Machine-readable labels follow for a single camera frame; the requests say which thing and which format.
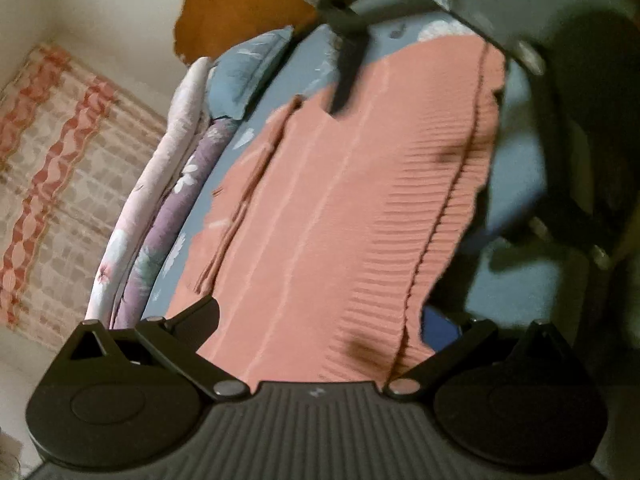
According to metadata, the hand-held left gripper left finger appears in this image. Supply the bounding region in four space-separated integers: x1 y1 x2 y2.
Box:
67 296 252 403

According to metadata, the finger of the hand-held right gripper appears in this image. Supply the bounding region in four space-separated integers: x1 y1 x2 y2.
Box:
487 215 618 275
302 0 437 117

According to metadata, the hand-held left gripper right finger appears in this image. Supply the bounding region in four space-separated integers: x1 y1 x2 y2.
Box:
384 307 572 403

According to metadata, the salmon pink knit sweater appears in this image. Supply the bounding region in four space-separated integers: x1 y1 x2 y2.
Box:
187 35 508 385

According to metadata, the blue floral pillow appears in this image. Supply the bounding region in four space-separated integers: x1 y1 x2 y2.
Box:
206 27 297 122

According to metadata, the purple floral folded quilt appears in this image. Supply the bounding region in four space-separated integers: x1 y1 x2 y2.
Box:
111 119 242 330

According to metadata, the wooden headboard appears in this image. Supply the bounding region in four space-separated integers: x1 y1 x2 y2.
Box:
172 0 351 67

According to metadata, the pink floral folded quilt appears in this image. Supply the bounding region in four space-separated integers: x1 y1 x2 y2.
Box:
84 56 215 328

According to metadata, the beige patterned curtain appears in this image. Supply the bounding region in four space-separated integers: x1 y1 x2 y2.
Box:
0 42 170 350

